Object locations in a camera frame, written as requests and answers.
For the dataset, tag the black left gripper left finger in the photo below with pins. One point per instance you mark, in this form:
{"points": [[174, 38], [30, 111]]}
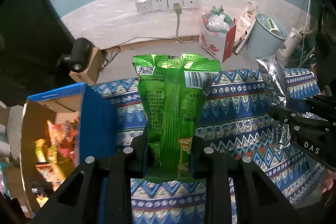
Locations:
{"points": [[98, 190]]}

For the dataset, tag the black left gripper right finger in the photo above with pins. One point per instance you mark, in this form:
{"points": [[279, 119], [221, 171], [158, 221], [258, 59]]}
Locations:
{"points": [[257, 198]]}

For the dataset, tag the silver foil snack bag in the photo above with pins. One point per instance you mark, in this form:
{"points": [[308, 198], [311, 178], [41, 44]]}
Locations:
{"points": [[276, 94]]}

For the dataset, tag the long yellow snack package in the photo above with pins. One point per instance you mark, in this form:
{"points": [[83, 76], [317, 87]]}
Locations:
{"points": [[47, 164]]}

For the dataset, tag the green snack bag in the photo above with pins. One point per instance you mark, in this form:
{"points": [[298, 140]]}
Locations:
{"points": [[173, 91]]}

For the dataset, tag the person's hand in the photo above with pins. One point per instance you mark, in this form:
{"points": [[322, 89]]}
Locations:
{"points": [[327, 180]]}

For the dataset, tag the red orange snack bag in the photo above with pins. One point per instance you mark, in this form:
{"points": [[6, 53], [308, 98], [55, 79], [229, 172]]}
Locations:
{"points": [[63, 137]]}

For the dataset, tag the white jug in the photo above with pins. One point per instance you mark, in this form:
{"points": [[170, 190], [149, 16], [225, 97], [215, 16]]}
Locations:
{"points": [[285, 51]]}

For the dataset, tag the blue patterned tablecloth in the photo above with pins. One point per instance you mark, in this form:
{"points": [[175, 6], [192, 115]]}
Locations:
{"points": [[234, 121]]}

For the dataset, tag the blue cardboard box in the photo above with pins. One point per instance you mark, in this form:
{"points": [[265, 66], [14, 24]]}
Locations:
{"points": [[97, 130]]}

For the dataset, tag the grey plastic bucket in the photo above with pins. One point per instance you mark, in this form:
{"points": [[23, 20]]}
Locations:
{"points": [[266, 37]]}

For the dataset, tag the small brown cardboard box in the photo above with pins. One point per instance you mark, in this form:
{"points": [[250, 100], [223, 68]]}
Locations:
{"points": [[91, 73]]}

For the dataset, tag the beige folded carton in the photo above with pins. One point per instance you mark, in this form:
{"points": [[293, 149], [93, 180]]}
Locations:
{"points": [[244, 26]]}

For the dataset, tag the red white carton box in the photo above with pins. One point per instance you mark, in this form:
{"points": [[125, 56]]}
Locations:
{"points": [[217, 35]]}

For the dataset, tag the black cylinder device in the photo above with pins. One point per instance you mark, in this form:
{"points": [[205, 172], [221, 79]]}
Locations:
{"points": [[79, 57]]}

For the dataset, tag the black furniture panel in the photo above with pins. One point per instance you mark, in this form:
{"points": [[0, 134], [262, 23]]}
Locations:
{"points": [[33, 39]]}

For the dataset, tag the white wall socket row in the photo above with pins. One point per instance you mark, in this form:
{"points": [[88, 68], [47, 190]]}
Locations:
{"points": [[148, 6]]}

